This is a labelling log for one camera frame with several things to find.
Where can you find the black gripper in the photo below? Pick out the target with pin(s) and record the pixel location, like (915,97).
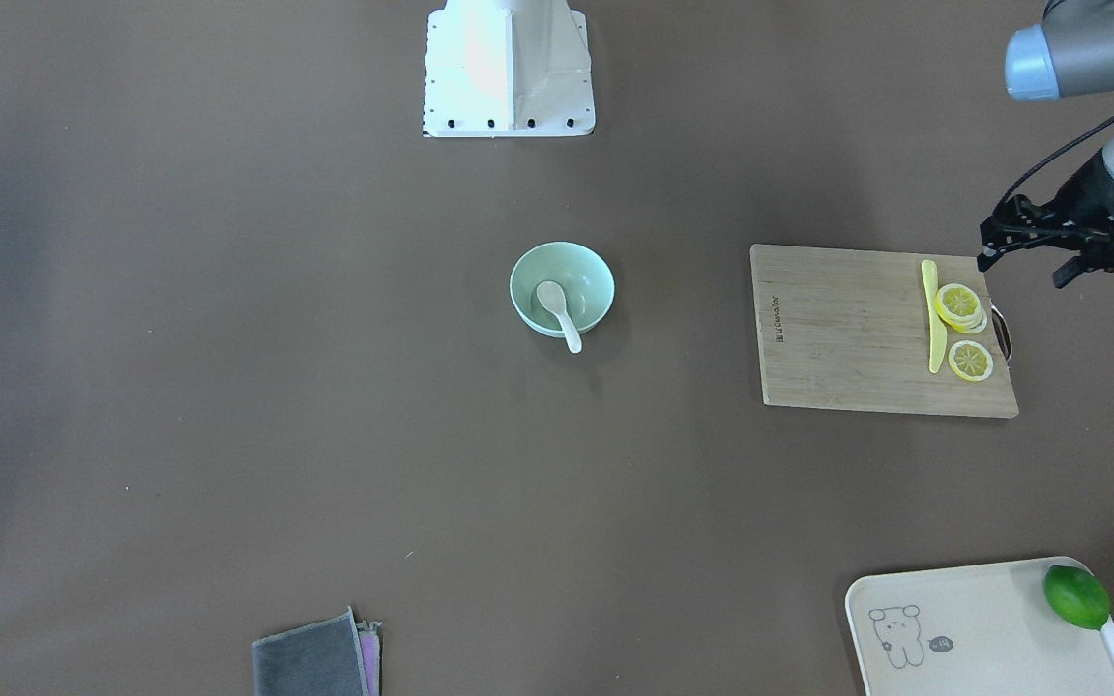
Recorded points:
(1089,194)

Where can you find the light green bowl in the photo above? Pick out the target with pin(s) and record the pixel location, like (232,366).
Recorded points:
(588,283)

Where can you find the white ceramic spoon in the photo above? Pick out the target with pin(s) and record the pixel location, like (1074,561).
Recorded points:
(553,299)

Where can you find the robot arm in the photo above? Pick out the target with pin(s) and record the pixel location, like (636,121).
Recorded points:
(1068,54)

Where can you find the middle stacked lemon slice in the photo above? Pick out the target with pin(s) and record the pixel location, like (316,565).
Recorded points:
(950,314)

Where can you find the bottom stacked lemon slice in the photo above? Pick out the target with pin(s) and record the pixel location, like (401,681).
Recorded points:
(973,325)

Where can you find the yellow plastic knife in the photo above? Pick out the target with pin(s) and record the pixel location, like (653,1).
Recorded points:
(937,332)

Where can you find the single lemon slice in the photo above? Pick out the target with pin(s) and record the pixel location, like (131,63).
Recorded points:
(970,361)

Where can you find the bamboo cutting board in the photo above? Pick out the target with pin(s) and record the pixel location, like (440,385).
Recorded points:
(845,329)

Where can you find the green lime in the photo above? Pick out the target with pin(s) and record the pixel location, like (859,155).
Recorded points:
(1077,597)

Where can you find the cream rabbit tray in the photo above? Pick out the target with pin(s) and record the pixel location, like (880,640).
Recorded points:
(973,630)

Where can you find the grey folded cloth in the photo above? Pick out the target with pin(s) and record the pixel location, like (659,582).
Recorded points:
(340,656)

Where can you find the metal cutting board handle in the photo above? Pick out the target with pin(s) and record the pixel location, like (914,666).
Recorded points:
(1001,332)

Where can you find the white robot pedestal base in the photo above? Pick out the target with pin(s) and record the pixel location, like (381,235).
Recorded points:
(508,69)

